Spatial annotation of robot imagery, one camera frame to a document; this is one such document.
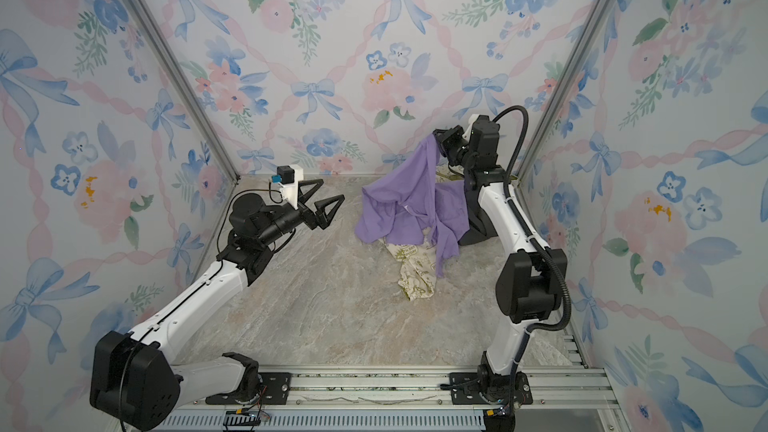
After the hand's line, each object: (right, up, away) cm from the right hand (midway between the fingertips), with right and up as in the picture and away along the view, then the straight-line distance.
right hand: (431, 127), depth 81 cm
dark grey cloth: (+17, -27, +11) cm, 34 cm away
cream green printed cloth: (-2, -40, +12) cm, 42 cm away
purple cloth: (-7, -20, +17) cm, 27 cm away
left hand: (-25, -17, -11) cm, 32 cm away
